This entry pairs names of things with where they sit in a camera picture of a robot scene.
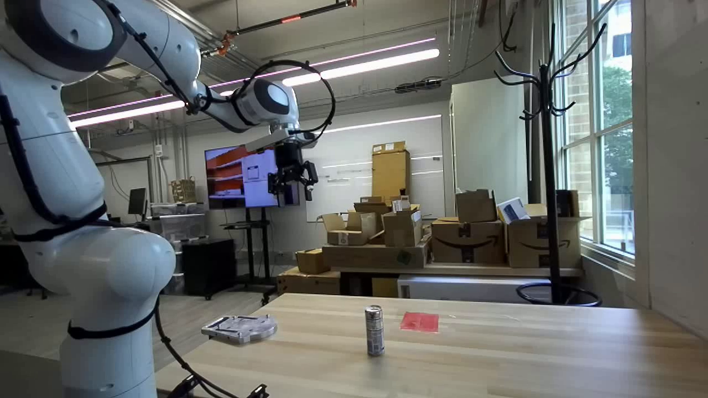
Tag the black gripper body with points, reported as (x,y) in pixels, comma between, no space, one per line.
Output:
(291,169)

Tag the silver red bull can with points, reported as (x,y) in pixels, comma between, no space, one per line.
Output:
(374,330)

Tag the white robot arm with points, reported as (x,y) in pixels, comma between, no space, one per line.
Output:
(54,195)

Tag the black screen stand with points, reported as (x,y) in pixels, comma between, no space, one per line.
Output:
(263,283)

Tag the tall upright cardboard box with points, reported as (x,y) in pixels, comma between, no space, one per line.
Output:
(389,170)

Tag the black cabinet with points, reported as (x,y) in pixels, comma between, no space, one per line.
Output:
(208,266)

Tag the amazon cardboard box left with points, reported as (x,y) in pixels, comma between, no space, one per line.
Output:
(454,241)

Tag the amazon cardboard box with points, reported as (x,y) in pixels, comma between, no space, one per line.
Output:
(454,241)
(527,241)

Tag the small cardboard box on top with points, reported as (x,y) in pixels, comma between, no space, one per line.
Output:
(476,206)

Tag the red square card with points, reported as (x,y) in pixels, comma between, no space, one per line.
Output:
(418,321)

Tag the amazon cardboard box right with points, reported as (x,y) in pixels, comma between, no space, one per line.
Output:
(527,241)

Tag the black coat rack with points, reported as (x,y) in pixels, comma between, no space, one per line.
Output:
(540,85)

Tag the wall display screen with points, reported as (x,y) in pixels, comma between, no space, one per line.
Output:
(240,178)

